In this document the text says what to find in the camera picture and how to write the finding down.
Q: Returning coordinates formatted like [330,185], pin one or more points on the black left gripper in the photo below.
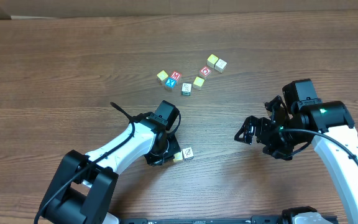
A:
[161,157]

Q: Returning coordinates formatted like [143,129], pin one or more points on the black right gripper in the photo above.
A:
[260,131]

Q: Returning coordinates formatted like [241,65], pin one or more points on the red Y leaf block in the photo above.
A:
[187,153]

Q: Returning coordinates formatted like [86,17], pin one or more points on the green letter wood block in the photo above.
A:
[186,89]

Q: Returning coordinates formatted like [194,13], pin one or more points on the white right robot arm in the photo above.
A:
[327,127]

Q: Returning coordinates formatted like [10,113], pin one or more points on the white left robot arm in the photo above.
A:
[83,185]

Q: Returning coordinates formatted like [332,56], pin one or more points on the plain wood picture block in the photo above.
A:
[220,65]

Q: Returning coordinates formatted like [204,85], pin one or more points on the yellow top turtle block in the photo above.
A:
[198,83]

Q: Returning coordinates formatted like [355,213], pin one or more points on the red framed symbol block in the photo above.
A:
[205,72]

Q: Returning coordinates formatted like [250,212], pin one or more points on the blue X letter block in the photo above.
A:
[170,84]

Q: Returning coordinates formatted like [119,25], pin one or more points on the yellow top far block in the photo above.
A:
[211,60]

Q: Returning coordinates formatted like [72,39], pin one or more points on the yellow top squirrel block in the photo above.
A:
[162,76]

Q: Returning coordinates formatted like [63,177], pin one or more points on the red M letter block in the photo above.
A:
[177,76]

